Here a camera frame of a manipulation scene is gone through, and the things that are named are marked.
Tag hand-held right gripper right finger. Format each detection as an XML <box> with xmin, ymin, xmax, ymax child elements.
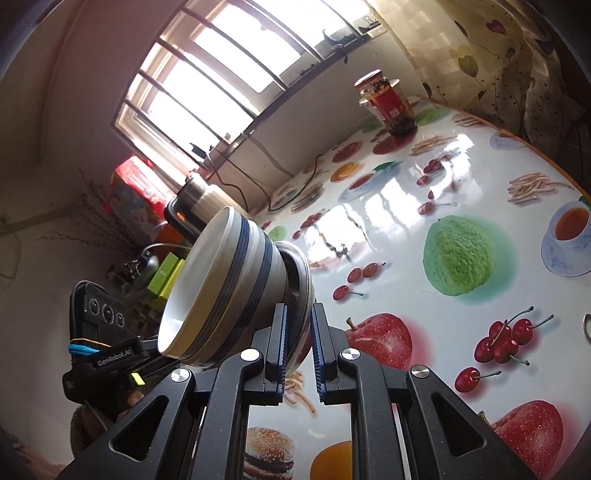
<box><xmin>310</xmin><ymin>302</ymin><xmax>539</xmax><ymax>480</ymax></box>

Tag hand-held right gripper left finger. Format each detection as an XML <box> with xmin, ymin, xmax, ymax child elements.
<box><xmin>58</xmin><ymin>302</ymin><xmax>291</xmax><ymax>480</ymax></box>

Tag stainless steel bowl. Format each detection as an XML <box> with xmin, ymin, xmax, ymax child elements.
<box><xmin>276</xmin><ymin>240</ymin><xmax>317</xmax><ymax>377</ymax></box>

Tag large white striped bowl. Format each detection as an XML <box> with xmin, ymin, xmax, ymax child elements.
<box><xmin>156</xmin><ymin>205</ymin><xmax>289</xmax><ymax>368</ymax></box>

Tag person's left hand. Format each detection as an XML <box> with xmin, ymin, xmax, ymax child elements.
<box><xmin>115</xmin><ymin>389</ymin><xmax>146</xmax><ymax>421</ymax></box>

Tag lime green box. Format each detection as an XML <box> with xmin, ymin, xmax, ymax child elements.
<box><xmin>147</xmin><ymin>265</ymin><xmax>185</xmax><ymax>301</ymax></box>
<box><xmin>159</xmin><ymin>251</ymin><xmax>182</xmax><ymax>278</ymax></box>

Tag grey oval device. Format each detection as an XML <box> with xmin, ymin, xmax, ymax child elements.
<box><xmin>137</xmin><ymin>249</ymin><xmax>160</xmax><ymax>278</ymax></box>

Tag orange plastic tray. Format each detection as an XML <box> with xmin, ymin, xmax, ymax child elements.
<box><xmin>152</xmin><ymin>222</ymin><xmax>191</xmax><ymax>246</ymax></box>

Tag fruit print tablecloth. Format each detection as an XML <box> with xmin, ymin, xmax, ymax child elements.
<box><xmin>245</xmin><ymin>95</ymin><xmax>591</xmax><ymax>480</ymax></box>

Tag dried twigs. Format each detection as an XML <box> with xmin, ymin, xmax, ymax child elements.
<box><xmin>39</xmin><ymin>170</ymin><xmax>140</xmax><ymax>260</ymax></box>

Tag red printed bag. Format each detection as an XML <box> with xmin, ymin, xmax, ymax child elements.
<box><xmin>110</xmin><ymin>156</ymin><xmax>170</xmax><ymax>245</ymax></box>

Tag cream electric kettle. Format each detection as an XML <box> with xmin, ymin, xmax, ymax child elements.
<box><xmin>165</xmin><ymin>173</ymin><xmax>232</xmax><ymax>241</ymax></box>

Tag glass jar with red label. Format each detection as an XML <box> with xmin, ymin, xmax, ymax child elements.
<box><xmin>354</xmin><ymin>69</ymin><xmax>419</xmax><ymax>137</ymax></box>

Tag barred window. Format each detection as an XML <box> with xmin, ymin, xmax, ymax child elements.
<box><xmin>111</xmin><ymin>0</ymin><xmax>387</xmax><ymax>168</ymax></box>

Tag cream heart print curtain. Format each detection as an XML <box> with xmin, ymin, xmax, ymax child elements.
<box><xmin>369</xmin><ymin>0</ymin><xmax>583</xmax><ymax>149</ymax></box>

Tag black power cable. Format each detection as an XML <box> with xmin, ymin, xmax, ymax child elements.
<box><xmin>203</xmin><ymin>154</ymin><xmax>325</xmax><ymax>214</ymax></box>

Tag grey cable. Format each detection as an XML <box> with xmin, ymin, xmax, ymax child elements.
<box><xmin>248</xmin><ymin>130</ymin><xmax>297</xmax><ymax>180</ymax></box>

